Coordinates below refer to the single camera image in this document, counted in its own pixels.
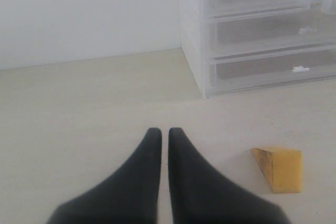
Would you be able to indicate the yellow cheese wedge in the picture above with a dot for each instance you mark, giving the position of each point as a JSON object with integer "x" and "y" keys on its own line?
{"x": 281, "y": 167}

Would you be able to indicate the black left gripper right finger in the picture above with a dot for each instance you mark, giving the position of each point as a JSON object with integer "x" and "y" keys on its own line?
{"x": 201, "y": 194}

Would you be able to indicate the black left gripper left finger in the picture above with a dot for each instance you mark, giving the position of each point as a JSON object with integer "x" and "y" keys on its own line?
{"x": 129, "y": 195}

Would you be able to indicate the clear middle wide drawer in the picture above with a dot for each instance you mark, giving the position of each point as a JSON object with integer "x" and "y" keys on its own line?
{"x": 224, "y": 39}

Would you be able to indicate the white plastic drawer cabinet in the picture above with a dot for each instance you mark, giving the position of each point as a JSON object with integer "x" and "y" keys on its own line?
{"x": 194, "y": 21}

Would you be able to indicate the clear bottom wide drawer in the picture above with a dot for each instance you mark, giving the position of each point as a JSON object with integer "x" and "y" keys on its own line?
{"x": 277, "y": 69}

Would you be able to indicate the clear wide drawer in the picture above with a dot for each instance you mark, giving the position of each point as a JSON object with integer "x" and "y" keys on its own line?
{"x": 277, "y": 69}
{"x": 224, "y": 39}

